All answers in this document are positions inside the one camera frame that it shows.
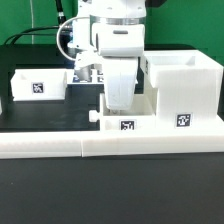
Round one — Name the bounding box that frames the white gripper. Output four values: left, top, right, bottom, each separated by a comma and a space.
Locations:
102, 57, 138, 110

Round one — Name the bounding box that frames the white front drawer tray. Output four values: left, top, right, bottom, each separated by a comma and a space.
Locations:
89, 94, 155, 131

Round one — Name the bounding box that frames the white drawer tray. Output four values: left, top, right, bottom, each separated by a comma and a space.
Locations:
89, 94, 155, 131
10, 69, 67, 101

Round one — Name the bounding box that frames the white drawer cabinet box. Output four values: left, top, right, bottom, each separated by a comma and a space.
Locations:
141, 50, 223, 129

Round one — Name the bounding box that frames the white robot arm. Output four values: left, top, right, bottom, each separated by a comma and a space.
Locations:
71, 0, 146, 110

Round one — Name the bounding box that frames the white marker tag sheet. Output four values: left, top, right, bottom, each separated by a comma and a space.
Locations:
65, 69, 105, 85

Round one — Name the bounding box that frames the black cable bundle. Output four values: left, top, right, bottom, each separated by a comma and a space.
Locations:
3, 0, 73, 46

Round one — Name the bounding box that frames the white L-shaped border wall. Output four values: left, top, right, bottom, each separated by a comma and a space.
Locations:
0, 118, 224, 159

